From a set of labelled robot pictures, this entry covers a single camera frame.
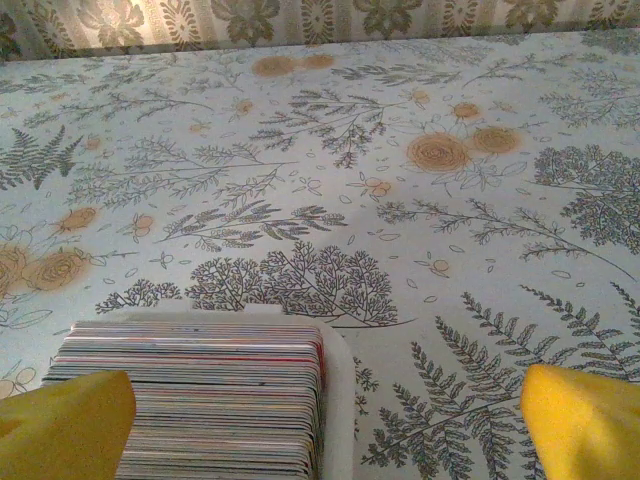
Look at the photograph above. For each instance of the white card tray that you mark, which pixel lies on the white card tray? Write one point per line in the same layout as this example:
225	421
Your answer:
340	400

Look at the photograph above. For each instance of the stack of credit cards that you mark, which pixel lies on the stack of credit cards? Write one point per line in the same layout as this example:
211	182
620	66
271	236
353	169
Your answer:
225	400

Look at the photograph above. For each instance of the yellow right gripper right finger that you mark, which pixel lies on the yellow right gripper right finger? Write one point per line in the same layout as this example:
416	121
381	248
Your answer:
585	425

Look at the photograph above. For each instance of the floral patterned table cover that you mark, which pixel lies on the floral patterned table cover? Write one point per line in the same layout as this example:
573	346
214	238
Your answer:
300	200

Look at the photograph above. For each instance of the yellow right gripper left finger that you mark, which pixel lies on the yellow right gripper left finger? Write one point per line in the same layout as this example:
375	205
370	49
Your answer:
60	430

